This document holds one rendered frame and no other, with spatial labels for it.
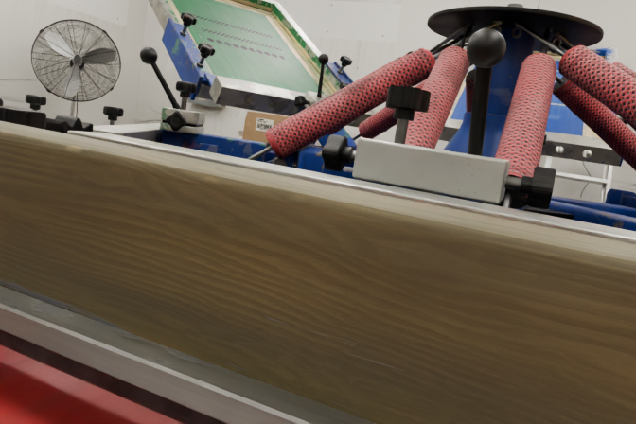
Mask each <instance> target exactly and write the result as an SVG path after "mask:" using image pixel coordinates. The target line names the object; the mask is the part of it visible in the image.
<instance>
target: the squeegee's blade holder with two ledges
mask: <svg viewBox="0 0 636 424"><path fill-rule="evenodd" d="M0 330H2V331H5V332H7V333H9V334H11V335H14V336H16V337H18V338H21V339H23V340H26V341H28V342H30V343H33V344H35V345H38V346H40V347H43V348H45V349H48V350H50V351H53V352H55V353H57V354H60V355H62V356H64V357H66V358H68V359H71V360H73V361H76V362H80V363H82V364H84V365H87V366H89V367H92V368H94V369H96V370H98V371H100V372H103V373H105V374H107V375H110V376H112V377H115V378H117V379H120V380H123V381H126V382H127V383H130V384H132V385H134V386H137V387H139V388H142V389H144V390H146V391H149V392H151V393H154V394H155V395H158V396H160V397H162V398H166V399H169V400H171V401H173V402H176V403H178V404H181V405H183V406H186V407H187V408H189V409H192V410H194V411H197V412H199V413H201V414H204V415H208V416H210V417H212V418H215V419H217V420H219V421H221V422H224V423H226V424H376V423H373V422H371V421H368V420H365V419H362V418H360V417H357V416H354V415H351V414H348V413H345V412H343V411H340V410H337V409H335V408H332V407H329V406H326V405H325V404H322V403H319V402H317V401H314V400H311V399H308V398H306V397H301V396H298V395H296V394H294V393H291V392H289V391H286V390H283V389H280V388H278V387H275V386H272V385H271V384H268V383H265V382H262V381H260V380H255V379H253V378H250V377H247V376H244V375H242V374H240V373H237V372H234V371H232V370H229V369H226V368H224V367H221V366H218V365H215V364H214V363H211V362H207V361H204V360H201V359H198V358H196V357H193V356H190V355H187V354H186V353H183V352H180V351H178V350H175V349H172V348H169V347H167V346H164V345H161V344H158V343H155V342H152V341H150V340H147V339H144V338H142V337H139V336H136V335H133V334H131V333H129V332H126V331H123V330H121V329H118V328H115V327H111V326H108V325H105V324H103V323H101V322H98V321H96V320H93V319H90V318H87V317H85V316H82V315H79V314H77V313H75V312H72V311H69V310H67V309H62V308H59V307H57V306H54V305H51V304H49V303H46V302H44V301H41V300H39V299H36V298H33V297H31V296H28V295H25V294H22V293H20V292H17V291H13V290H11V289H8V288H5V287H3V286H0Z"/></svg>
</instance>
